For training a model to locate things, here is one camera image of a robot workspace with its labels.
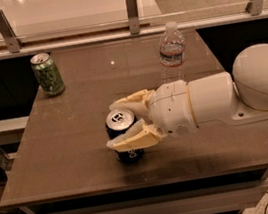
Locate green soda can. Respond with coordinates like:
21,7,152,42
30,52,65,97

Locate middle metal railing bracket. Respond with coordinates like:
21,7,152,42
125,0,140,35

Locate left metal railing bracket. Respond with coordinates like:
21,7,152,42
0,10,22,53

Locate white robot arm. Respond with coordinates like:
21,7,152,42
107,43,268,152

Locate clear plastic water bottle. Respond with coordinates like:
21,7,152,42
159,22,186,83

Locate blue pepsi can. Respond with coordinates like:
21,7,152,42
105,108,143,165

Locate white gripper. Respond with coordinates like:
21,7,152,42
106,80,197,153

